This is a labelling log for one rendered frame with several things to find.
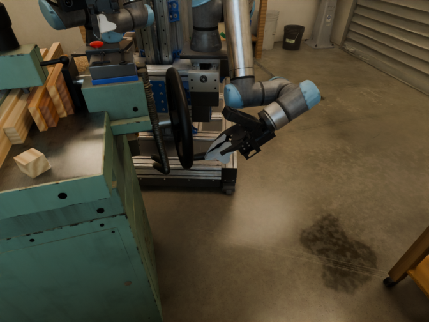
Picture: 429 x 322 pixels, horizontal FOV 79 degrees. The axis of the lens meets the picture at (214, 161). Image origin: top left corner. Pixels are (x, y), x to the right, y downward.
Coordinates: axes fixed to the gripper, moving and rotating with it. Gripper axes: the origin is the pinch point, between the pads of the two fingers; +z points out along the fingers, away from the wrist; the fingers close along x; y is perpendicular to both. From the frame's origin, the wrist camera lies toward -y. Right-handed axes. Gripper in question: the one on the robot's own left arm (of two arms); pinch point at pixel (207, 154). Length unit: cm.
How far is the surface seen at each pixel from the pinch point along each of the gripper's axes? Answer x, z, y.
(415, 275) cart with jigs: -29, -39, 87
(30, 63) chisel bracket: 3.6, 16.9, -42.5
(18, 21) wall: 348, 131, -61
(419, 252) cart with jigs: -26, -44, 76
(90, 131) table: -6.7, 14.9, -27.7
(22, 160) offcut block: -18.0, 21.5, -34.5
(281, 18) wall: 328, -161, 122
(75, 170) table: -19.1, 16.7, -28.1
